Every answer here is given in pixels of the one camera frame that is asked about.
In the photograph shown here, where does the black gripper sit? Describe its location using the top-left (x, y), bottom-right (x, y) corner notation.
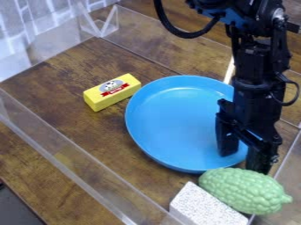
top-left (216, 99), bottom-right (283, 175)

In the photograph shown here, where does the green bumpy gourd toy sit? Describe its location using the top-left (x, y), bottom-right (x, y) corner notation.
top-left (200, 168), bottom-right (294, 215)

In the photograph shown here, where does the blue round tray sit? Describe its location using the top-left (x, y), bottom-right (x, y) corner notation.
top-left (125, 75), bottom-right (248, 174)

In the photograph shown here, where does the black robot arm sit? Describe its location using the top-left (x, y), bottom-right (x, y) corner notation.
top-left (186, 0), bottom-right (296, 174)

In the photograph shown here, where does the white speckled foam block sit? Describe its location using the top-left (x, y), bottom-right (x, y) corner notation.
top-left (170, 182), bottom-right (248, 225)

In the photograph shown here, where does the yellow butter box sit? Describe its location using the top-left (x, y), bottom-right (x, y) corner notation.
top-left (83, 73), bottom-right (141, 112)

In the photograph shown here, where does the black cable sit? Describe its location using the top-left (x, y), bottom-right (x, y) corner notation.
top-left (152, 0), bottom-right (301, 108)

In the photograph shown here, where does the clear acrylic enclosure wall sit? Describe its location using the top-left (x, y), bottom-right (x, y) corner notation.
top-left (0, 0), bottom-right (301, 225)

